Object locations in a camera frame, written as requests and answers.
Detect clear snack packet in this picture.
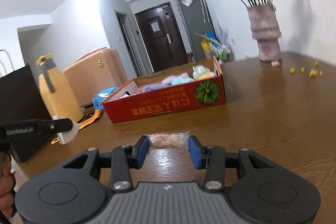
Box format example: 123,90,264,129
147,131,190,149

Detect grey refrigerator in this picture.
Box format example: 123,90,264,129
176,0,216,61

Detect dark brown door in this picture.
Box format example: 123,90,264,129
135,3,187,72

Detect person left hand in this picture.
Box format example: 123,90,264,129
0,155,15,218

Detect pink textured vase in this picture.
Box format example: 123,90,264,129
247,5,282,63

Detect orange strap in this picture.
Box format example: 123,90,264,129
51,109,103,145

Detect yellow petals on table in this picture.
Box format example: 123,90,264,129
289,61,324,78

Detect iridescent plastic bag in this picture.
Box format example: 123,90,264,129
193,65,210,80

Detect pink ribbed suitcase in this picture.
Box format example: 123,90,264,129
64,48,128,107

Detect blue tissue pack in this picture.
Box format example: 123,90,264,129
92,86,118,110

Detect blue plush toy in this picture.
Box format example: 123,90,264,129
171,77,195,86

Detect white wedge sponge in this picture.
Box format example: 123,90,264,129
51,115,80,145

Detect yellow thermos bottle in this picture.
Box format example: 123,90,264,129
35,55,84,122

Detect purple knitted pouch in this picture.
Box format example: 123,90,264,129
142,84,170,93

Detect lilac fluffy headband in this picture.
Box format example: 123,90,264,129
161,72,189,85

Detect black paper shopping bag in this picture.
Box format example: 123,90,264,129
0,65,52,162

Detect red cardboard box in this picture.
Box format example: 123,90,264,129
102,58,226,123

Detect wire storage cart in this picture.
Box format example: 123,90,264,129
211,44,234,63

